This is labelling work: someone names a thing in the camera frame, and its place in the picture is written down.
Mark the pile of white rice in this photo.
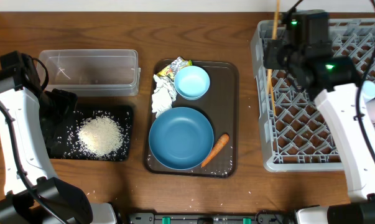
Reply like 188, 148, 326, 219
55, 110, 131, 159

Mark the light blue cup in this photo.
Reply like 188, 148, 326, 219
361, 80, 375, 103

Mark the light blue bowl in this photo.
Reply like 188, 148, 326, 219
174, 65, 210, 100

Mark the large blue plate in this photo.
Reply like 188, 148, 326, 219
149, 107, 215, 170

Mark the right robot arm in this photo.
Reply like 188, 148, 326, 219
264, 7, 375, 223

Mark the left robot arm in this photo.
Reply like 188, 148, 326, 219
0, 51, 120, 223

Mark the black waste tray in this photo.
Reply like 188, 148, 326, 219
45, 104, 134, 162

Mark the grey dishwasher rack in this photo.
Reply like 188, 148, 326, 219
250, 18, 375, 172

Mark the clear plastic bin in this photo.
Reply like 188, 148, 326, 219
37, 49, 141, 97

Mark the brown serving tray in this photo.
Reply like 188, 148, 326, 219
144, 61, 239, 178

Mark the crumpled white napkin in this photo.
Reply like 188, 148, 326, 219
152, 75, 177, 118

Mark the foil snack wrapper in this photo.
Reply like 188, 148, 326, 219
156, 57, 193, 81

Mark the orange carrot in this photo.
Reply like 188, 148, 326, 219
201, 134, 229, 167

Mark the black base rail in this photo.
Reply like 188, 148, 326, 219
126, 212, 296, 224

